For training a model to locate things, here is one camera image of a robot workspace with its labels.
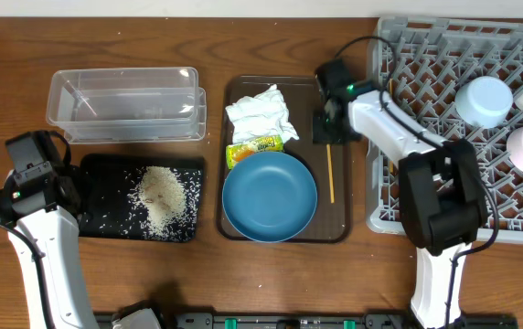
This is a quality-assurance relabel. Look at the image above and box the white napkin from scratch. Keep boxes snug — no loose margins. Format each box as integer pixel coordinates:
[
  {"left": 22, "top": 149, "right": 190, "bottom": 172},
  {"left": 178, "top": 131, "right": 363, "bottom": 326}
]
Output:
[{"left": 225, "top": 84, "right": 299, "bottom": 143}]

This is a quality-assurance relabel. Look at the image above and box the dark blue plate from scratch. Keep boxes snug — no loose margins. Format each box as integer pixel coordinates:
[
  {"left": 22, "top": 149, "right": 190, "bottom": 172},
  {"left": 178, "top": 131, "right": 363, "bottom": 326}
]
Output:
[{"left": 221, "top": 152, "right": 318, "bottom": 243}]

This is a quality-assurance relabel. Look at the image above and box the pile of rice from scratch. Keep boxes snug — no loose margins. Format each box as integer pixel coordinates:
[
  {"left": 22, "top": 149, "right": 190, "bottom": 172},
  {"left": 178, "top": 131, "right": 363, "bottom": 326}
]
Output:
[{"left": 99, "top": 164, "right": 202, "bottom": 240}]

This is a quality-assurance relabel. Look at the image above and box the light blue bowl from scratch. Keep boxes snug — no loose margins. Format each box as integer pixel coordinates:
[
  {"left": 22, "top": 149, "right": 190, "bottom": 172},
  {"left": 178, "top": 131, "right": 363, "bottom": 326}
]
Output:
[{"left": 454, "top": 76, "right": 513, "bottom": 129}]

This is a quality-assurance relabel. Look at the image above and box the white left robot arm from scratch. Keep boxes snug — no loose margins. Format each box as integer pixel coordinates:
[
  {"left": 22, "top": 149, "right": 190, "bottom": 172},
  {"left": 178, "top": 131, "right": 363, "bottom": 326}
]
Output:
[{"left": 0, "top": 168, "right": 99, "bottom": 328}]

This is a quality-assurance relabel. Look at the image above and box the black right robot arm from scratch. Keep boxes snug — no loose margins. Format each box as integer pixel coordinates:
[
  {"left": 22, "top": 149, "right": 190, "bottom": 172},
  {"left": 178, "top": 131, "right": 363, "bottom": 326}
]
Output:
[{"left": 318, "top": 82, "right": 487, "bottom": 328}]

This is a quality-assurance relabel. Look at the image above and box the black waste tray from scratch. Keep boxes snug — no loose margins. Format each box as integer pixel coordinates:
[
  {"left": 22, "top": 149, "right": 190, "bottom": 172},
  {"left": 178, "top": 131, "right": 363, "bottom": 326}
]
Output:
[{"left": 76, "top": 153, "right": 207, "bottom": 243}]

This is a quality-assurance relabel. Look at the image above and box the grey dishwasher rack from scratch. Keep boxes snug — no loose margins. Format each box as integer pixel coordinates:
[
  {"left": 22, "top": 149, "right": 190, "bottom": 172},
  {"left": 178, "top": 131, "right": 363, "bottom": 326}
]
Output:
[{"left": 361, "top": 17, "right": 523, "bottom": 254}]

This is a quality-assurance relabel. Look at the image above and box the brown serving tray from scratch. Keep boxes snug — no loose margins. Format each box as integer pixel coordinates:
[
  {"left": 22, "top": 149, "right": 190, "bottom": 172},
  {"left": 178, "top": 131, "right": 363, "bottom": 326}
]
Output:
[{"left": 217, "top": 76, "right": 352, "bottom": 244}]

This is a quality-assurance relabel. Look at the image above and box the yellow snack wrapper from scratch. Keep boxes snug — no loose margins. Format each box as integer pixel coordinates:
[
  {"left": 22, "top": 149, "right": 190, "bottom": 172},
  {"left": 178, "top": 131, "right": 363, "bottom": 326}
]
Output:
[{"left": 226, "top": 135, "right": 283, "bottom": 170}]

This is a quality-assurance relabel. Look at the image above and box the clear plastic bin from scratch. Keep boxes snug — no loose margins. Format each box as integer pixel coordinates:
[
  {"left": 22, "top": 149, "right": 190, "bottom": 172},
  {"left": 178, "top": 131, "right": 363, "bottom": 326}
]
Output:
[{"left": 46, "top": 67, "right": 207, "bottom": 144}]

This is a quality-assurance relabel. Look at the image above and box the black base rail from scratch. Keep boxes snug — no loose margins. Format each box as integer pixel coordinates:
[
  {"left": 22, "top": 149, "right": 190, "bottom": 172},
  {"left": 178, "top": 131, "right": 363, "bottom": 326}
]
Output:
[{"left": 95, "top": 313, "right": 519, "bottom": 329}]

